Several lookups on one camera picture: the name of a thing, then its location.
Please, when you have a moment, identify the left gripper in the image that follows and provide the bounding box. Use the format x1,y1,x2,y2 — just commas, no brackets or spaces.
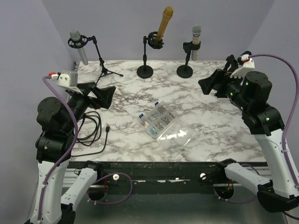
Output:
63,82,116,132

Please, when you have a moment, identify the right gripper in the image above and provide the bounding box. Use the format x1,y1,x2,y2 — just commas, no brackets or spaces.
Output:
199,67,250,111

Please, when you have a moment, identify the round base clip stand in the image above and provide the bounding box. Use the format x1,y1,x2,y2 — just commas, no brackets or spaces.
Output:
177,41,201,79

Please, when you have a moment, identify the glitter microphone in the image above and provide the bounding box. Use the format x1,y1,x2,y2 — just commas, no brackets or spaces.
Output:
191,25,201,61

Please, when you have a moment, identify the tripod shock mount stand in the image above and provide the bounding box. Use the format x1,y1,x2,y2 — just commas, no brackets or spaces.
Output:
82,35,124,84

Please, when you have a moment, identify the round base shock mount stand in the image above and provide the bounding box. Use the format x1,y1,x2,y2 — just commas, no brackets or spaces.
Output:
136,31,164,79

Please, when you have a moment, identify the silver microphone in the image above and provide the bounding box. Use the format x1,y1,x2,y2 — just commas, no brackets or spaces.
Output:
68,29,88,65

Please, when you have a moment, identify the gold microphone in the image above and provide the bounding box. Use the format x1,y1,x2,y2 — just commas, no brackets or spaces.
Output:
156,6,174,41

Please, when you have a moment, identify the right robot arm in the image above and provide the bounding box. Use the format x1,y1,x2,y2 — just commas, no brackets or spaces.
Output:
199,51,299,213

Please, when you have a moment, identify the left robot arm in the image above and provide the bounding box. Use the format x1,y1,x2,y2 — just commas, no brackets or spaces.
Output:
27,82,116,224

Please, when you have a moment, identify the clear plastic screw organizer box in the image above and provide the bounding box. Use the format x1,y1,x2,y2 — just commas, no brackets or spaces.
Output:
139,101,196,149

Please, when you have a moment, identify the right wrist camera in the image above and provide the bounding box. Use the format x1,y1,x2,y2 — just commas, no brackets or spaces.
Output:
229,54,255,78

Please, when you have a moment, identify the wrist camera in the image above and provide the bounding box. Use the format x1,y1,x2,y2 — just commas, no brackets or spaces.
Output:
229,54,255,78
48,70,78,87

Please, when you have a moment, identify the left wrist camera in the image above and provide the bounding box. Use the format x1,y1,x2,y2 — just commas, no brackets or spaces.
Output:
48,70,78,87

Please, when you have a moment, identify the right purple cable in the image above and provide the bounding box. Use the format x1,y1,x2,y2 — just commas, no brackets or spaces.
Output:
249,54,299,187

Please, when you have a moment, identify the black usb cable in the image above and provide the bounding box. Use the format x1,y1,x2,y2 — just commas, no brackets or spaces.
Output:
69,111,111,157

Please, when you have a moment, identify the aluminium mounting rail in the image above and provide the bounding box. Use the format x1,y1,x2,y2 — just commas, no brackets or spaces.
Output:
59,163,108,189

